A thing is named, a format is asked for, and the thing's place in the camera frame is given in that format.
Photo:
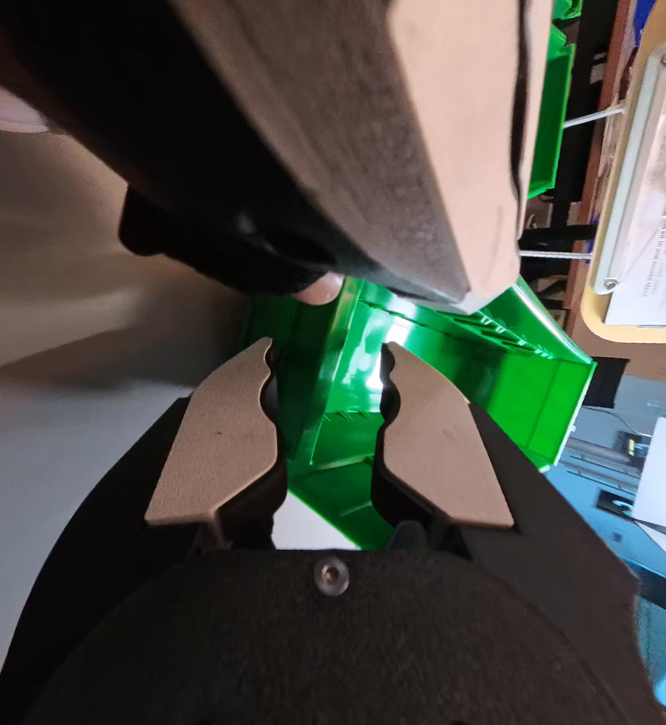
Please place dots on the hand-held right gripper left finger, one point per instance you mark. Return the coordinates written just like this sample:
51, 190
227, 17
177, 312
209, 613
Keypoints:
219, 447

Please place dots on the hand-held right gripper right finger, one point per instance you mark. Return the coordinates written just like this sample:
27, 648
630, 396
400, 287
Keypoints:
440, 453

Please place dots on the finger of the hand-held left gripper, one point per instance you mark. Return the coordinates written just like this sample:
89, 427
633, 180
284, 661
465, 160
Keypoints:
452, 141
537, 68

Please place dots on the green plastic bin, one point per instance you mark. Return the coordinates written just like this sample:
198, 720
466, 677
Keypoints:
480, 368
551, 124

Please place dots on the light grey desk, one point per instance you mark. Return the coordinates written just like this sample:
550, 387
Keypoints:
55, 425

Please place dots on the person's left hand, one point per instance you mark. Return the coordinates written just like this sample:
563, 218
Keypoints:
225, 249

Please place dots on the long wooden table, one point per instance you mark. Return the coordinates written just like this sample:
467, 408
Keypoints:
590, 170

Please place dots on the white display stand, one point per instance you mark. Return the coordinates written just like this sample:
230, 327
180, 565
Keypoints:
627, 170

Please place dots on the wooden clipboard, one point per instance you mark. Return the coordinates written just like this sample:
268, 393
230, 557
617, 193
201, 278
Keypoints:
599, 323

